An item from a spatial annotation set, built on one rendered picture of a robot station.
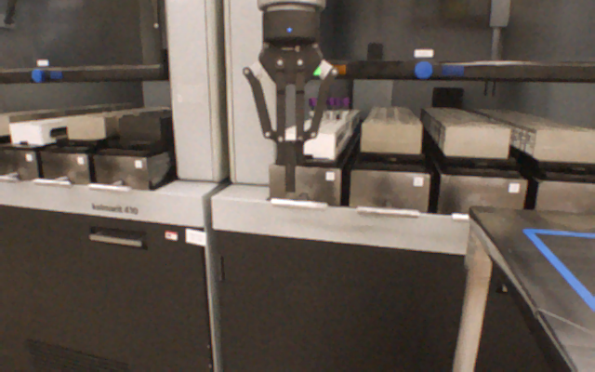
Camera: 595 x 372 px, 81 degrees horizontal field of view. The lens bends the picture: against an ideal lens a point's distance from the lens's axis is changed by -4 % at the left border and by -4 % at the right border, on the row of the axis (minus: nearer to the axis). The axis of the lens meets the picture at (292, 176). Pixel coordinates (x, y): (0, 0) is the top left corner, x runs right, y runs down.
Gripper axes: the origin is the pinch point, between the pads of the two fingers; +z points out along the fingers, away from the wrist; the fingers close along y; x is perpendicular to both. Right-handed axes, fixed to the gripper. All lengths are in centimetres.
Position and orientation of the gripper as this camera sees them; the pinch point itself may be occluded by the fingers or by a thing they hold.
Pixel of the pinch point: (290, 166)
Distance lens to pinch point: 51.4
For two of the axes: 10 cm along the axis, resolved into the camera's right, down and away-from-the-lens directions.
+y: -10.0, -0.1, 0.3
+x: -0.3, 2.4, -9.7
